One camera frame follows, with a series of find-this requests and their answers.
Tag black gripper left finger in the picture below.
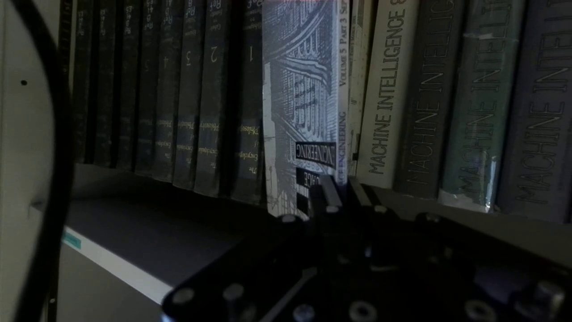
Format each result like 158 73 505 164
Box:
310 175 342 214

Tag white patterned journal booklet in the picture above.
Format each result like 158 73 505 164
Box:
262 0 350 216

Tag grey metal bookshelf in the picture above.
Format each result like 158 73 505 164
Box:
1 0 569 322

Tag teal dust-jacket book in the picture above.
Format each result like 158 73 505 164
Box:
439 0 527 212

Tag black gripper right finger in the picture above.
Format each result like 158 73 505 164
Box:
348 177 387 214

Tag dark book row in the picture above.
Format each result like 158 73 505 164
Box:
58 0 264 205

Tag white Machine Intelligence paperback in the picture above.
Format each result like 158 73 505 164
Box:
357 0 419 187

